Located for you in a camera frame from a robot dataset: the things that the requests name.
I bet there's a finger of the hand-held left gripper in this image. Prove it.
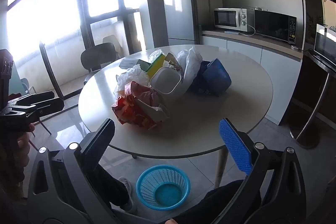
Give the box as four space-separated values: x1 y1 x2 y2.
10 97 65 124
8 91 56 107

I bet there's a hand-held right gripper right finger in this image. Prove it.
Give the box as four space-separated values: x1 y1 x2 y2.
215 118 307 224

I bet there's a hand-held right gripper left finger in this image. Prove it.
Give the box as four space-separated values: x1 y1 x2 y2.
26 118 124 224

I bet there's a red and brown paper bag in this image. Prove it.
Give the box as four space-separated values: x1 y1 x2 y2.
111 81 169 130

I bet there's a blue plastic packet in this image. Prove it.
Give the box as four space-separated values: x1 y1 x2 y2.
188 58 232 97

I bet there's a blue plastic mesh basket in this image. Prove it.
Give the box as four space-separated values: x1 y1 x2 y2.
136 165 191 211

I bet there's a white cardboard box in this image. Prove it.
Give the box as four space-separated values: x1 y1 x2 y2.
119 58 152 73

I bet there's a white plastic container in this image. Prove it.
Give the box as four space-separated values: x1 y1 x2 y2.
150 67 183 95

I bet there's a translucent white plastic bag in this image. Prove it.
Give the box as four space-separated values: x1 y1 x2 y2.
175 46 204 91

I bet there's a yellow sponge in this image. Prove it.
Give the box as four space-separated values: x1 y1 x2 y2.
145 53 166 78

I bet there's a clear printed plastic bag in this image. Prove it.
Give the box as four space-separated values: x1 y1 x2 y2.
164 52 182 70

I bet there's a person's left hand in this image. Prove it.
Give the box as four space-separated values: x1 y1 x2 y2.
15 125 36 178

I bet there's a wooden table leg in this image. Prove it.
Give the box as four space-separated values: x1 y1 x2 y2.
214 147 227 188

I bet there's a person's left leg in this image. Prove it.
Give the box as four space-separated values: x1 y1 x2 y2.
91 160 132 211

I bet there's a person's leg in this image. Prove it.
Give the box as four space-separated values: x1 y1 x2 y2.
91 160 132 211
165 179 261 224

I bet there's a person's left shoe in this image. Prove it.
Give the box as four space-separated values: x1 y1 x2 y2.
118 176 138 215

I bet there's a person's right leg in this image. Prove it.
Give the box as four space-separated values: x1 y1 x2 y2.
165 179 261 224

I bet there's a dark green chair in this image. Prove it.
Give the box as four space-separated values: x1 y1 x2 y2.
80 42 119 84

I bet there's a beige chair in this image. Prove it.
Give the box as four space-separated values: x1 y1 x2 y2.
102 35 123 54

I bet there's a black microwave oven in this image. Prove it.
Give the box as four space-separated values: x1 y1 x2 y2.
253 9 297 44

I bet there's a white microwave with dials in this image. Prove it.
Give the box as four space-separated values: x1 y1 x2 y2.
213 8 249 32

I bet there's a green potted plant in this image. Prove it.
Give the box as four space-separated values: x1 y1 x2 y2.
307 14 324 39

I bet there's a silver refrigerator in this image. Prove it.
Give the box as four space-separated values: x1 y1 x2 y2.
162 0 200 46

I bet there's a large window with dark frame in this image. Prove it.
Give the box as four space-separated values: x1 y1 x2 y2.
0 0 148 100

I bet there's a microwave power cable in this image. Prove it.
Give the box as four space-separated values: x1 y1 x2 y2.
240 21 257 37

